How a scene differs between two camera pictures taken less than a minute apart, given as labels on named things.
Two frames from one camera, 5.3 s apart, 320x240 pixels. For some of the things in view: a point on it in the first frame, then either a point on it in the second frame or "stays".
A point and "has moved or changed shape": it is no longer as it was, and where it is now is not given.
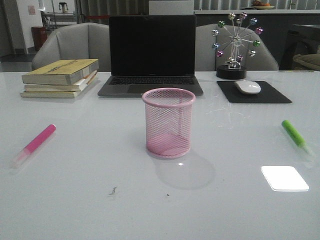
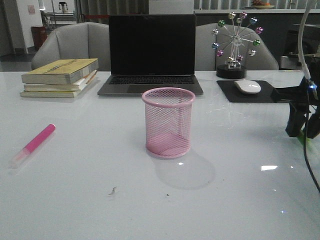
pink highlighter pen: (33, 145) stays
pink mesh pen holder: (168, 122) stays
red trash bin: (40, 36) stays
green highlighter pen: (286, 124) has moved or changed shape
